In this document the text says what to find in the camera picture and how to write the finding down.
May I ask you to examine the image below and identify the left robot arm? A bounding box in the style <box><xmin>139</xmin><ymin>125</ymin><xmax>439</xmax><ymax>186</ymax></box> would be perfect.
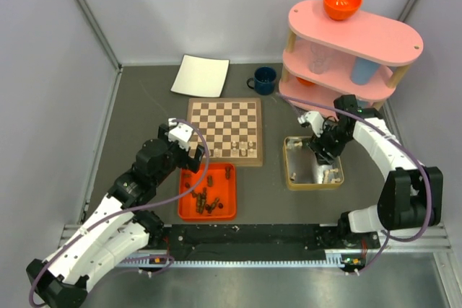
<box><xmin>26</xmin><ymin>118</ymin><xmax>210</xmax><ymax>307</ymax></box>

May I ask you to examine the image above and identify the white tall piece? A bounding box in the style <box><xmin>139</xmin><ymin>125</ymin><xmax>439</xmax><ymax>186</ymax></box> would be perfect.
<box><xmin>240</xmin><ymin>141</ymin><xmax>248</xmax><ymax>157</ymax></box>

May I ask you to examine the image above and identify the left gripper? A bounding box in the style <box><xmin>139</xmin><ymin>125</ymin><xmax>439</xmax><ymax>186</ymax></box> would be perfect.
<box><xmin>152</xmin><ymin>124</ymin><xmax>204</xmax><ymax>185</ymax></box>

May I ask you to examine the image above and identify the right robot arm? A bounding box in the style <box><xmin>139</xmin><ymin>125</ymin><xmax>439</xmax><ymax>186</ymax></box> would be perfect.
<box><xmin>299</xmin><ymin>94</ymin><xmax>443</xmax><ymax>247</ymax></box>

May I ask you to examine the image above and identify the wooden chess board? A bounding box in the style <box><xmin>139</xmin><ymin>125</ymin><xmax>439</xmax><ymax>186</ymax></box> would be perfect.
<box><xmin>187</xmin><ymin>97</ymin><xmax>264</xmax><ymax>167</ymax></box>

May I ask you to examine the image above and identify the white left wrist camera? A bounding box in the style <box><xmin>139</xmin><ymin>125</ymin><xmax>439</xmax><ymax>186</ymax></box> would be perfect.
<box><xmin>167</xmin><ymin>118</ymin><xmax>194</xmax><ymax>151</ymax></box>

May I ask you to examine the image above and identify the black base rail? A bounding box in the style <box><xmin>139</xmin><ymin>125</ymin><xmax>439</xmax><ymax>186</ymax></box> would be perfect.
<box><xmin>164</xmin><ymin>224</ymin><xmax>380</xmax><ymax>261</ymax></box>

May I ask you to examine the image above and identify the light blue plastic cup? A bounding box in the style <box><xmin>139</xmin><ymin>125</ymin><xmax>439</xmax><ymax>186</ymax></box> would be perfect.
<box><xmin>351</xmin><ymin>57</ymin><xmax>380</xmax><ymax>85</ymax></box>

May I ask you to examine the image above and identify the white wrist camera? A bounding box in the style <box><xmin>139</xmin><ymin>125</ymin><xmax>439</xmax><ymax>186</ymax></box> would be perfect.
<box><xmin>297</xmin><ymin>111</ymin><xmax>324</xmax><ymax>138</ymax></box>
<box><xmin>167</xmin><ymin>118</ymin><xmax>194</xmax><ymax>151</ymax></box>

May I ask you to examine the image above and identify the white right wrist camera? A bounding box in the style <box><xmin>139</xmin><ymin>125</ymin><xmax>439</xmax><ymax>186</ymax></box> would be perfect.
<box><xmin>297</xmin><ymin>111</ymin><xmax>324</xmax><ymax>138</ymax></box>

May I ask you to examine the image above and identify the clear plastic cup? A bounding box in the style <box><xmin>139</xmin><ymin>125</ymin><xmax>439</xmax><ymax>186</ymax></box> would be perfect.
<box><xmin>309</xmin><ymin>43</ymin><xmax>334</xmax><ymax>74</ymax></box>

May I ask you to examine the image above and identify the dark long chess piece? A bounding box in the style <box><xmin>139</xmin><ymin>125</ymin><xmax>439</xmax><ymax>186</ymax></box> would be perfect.
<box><xmin>196</xmin><ymin>194</ymin><xmax>203</xmax><ymax>214</ymax></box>

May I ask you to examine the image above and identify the orange plastic bowl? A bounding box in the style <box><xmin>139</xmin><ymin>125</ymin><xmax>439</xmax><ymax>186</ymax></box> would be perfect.
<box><xmin>323</xmin><ymin>0</ymin><xmax>362</xmax><ymax>21</ymax></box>

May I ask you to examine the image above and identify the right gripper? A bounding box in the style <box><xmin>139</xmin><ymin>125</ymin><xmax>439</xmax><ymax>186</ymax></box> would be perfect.
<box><xmin>307</xmin><ymin>121</ymin><xmax>352</xmax><ymax>165</ymax></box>

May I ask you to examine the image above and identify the white square plate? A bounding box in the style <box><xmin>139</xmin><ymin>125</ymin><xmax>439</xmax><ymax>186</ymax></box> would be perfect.
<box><xmin>170</xmin><ymin>54</ymin><xmax>230</xmax><ymax>98</ymax></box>

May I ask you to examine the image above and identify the pink three-tier shelf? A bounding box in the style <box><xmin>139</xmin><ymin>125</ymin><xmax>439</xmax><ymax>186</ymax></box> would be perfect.
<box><xmin>279</xmin><ymin>0</ymin><xmax>424</xmax><ymax>110</ymax></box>

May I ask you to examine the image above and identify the orange plastic tray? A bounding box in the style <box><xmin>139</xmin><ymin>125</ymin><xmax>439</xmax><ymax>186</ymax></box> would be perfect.
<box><xmin>178</xmin><ymin>163</ymin><xmax>237</xmax><ymax>222</ymax></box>

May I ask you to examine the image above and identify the dark blue enamel mug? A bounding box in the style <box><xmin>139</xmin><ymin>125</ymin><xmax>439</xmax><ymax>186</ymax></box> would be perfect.
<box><xmin>247</xmin><ymin>66</ymin><xmax>277</xmax><ymax>96</ymax></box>

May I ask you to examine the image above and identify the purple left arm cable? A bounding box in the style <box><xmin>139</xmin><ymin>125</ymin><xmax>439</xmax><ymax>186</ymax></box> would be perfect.
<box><xmin>27</xmin><ymin>117</ymin><xmax>211</xmax><ymax>305</ymax></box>

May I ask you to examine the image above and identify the small orange bowl lower shelf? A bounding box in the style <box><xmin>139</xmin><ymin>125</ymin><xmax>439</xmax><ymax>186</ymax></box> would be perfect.
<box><xmin>297</xmin><ymin>77</ymin><xmax>315</xmax><ymax>87</ymax></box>

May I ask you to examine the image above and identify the dark rook chess piece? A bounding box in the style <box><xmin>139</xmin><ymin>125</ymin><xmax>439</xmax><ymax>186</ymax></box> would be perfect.
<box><xmin>207</xmin><ymin>175</ymin><xmax>213</xmax><ymax>188</ymax></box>

